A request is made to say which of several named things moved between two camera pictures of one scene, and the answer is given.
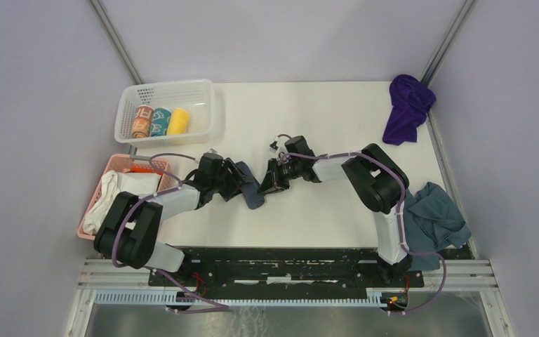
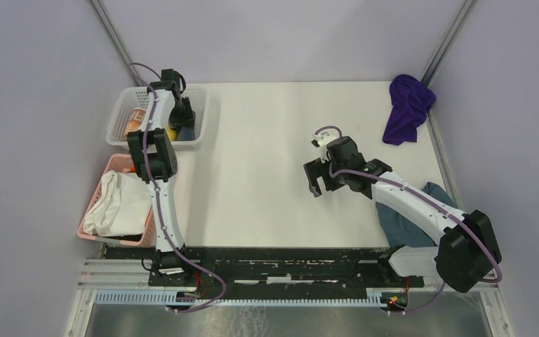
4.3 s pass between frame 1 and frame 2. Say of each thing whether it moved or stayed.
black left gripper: moved
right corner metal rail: stayed
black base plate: stayed
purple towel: stayed
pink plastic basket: stayed
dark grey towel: moved
